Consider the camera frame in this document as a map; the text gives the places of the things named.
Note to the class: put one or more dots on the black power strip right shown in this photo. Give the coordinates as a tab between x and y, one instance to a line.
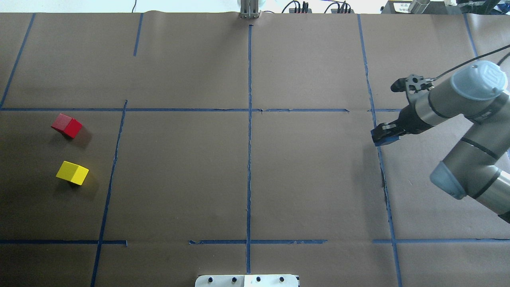
338	7

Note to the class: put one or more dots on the blue wooden cube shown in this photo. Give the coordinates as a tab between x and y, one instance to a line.
382	137

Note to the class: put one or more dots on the yellow wooden cube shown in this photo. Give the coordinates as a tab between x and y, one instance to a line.
72	172

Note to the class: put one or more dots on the aluminium camera post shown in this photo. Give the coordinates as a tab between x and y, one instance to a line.
249	9

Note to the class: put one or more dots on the black power strip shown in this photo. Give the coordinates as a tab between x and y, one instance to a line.
297	7
338	7

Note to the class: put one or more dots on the red wooden cube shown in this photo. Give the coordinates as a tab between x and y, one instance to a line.
67	125

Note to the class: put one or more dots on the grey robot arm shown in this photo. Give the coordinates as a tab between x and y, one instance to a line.
478	92

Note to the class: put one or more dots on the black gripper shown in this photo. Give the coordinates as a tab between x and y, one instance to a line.
410	119

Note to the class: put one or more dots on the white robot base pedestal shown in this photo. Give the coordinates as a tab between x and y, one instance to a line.
248	280

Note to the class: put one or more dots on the black power strip left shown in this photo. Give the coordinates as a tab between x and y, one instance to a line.
297	7

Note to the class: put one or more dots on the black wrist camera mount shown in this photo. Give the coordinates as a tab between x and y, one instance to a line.
412	84

